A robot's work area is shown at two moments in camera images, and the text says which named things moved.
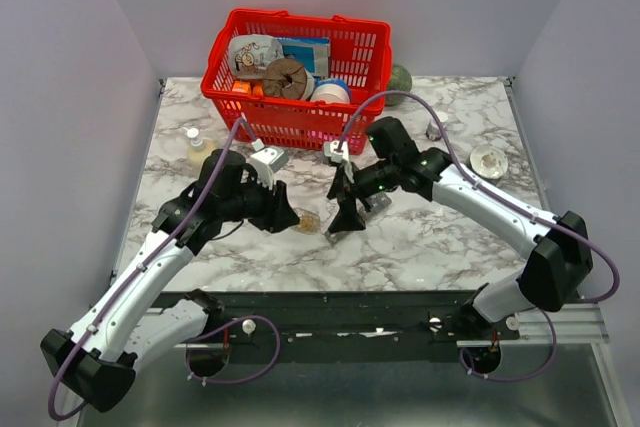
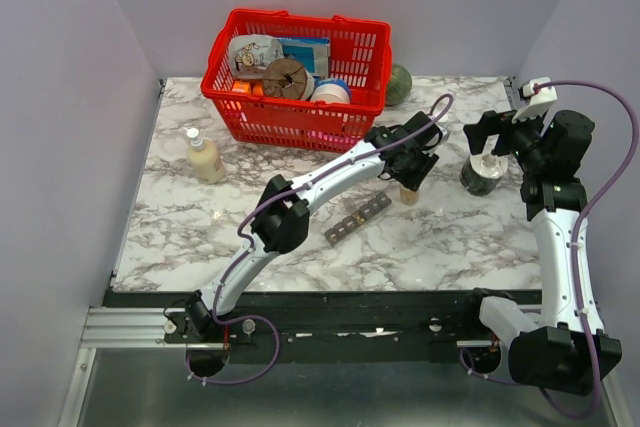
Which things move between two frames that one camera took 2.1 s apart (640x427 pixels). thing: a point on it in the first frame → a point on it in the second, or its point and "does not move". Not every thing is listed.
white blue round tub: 331,89 does not move
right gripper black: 347,218 → 491,124
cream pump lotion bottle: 197,152 does not move
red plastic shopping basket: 299,81 does not move
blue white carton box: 312,52 does not move
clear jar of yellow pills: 308,223 → 409,197
